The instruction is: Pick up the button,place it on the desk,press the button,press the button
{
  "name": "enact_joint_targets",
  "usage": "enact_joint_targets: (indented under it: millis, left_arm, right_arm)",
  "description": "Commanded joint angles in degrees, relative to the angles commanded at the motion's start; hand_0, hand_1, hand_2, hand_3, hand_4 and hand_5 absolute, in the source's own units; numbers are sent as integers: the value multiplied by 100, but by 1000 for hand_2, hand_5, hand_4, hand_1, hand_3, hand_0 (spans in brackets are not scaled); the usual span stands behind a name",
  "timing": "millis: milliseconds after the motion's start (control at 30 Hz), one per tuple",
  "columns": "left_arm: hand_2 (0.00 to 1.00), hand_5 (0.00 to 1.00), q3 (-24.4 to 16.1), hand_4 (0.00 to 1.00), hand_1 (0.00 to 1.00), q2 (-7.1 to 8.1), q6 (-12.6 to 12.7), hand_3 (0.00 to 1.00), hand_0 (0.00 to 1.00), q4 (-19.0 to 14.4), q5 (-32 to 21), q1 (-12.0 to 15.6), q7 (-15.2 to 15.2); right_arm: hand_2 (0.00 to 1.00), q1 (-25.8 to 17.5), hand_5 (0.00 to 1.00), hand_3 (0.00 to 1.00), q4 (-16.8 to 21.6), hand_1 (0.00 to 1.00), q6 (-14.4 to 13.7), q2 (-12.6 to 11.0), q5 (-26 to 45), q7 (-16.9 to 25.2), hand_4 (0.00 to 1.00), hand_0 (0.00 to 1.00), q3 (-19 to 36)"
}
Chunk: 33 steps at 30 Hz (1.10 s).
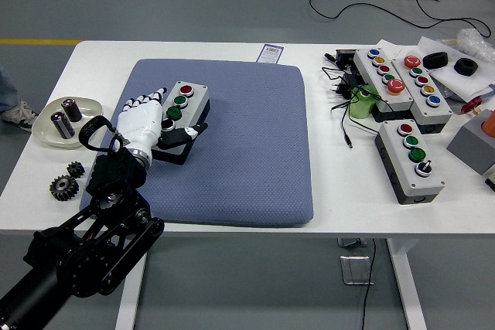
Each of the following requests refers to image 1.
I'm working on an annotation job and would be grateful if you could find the orange cylinder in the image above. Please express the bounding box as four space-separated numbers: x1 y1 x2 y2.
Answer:
480 110 495 136

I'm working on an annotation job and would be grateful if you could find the metal floor socket plate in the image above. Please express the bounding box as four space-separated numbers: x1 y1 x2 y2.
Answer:
339 254 375 287

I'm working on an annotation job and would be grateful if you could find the large black metal gear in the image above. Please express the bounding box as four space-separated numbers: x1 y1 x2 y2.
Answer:
49 175 81 202

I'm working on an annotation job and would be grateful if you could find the white table leg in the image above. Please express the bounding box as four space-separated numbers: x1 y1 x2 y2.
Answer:
114 254 149 330
386 237 428 330

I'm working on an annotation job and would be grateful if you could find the blue-grey padded mat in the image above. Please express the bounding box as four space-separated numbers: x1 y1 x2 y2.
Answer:
79 58 314 230

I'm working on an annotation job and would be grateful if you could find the person's shoe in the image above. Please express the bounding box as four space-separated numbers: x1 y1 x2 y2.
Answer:
2 100 39 132

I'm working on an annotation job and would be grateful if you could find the metal under-table bracket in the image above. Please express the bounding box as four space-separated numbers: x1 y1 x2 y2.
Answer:
336 237 367 249

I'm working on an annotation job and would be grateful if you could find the grey five-button control box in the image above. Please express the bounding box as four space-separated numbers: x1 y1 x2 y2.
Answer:
390 54 454 136
353 47 415 121

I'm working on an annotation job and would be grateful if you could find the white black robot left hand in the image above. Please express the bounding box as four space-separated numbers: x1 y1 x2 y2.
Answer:
114 87 209 154

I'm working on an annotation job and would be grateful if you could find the small black foam ring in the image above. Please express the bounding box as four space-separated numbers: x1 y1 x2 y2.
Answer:
453 57 480 76

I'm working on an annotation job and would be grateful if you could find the person's leg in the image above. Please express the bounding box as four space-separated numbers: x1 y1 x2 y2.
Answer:
0 66 19 114

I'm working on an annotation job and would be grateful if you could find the red knob tool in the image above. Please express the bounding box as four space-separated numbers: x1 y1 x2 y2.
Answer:
462 97 484 115

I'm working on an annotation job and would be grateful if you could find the green plastic cylinder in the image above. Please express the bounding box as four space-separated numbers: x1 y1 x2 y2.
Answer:
349 86 380 119

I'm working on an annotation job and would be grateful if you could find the small black metal gear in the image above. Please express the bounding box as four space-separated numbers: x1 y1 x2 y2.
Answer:
66 161 86 179

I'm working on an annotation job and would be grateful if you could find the white paper sheet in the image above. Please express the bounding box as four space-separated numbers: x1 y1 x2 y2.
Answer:
417 36 495 103

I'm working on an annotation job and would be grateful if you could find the black hanging power cable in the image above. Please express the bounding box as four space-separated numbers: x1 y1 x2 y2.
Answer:
361 237 378 330

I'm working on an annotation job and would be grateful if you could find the grey block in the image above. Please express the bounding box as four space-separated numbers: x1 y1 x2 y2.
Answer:
446 109 495 176

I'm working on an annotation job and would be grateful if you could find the black rectangular device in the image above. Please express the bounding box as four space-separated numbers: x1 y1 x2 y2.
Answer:
334 49 359 69

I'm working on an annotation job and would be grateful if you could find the black cylindrical capacitor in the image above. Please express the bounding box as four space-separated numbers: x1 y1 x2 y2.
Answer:
61 97 83 122
50 111 76 140

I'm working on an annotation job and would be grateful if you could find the purple white label sticker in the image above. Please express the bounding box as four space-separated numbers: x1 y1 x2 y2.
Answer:
258 43 285 64

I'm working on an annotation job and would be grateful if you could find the white shallow dish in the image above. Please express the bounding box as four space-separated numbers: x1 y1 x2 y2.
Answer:
31 96 104 150

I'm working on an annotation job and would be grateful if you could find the black power adapter plug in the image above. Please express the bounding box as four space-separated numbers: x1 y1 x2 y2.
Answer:
328 74 363 97

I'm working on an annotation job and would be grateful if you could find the black adapter cord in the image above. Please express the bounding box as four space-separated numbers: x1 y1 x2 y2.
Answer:
321 65 382 150

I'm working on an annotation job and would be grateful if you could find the grey four-button control box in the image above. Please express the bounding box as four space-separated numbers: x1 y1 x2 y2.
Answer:
150 80 212 167
374 119 446 206

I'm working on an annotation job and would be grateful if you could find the clear bubble wrap bag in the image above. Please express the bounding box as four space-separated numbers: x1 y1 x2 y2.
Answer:
456 28 495 63

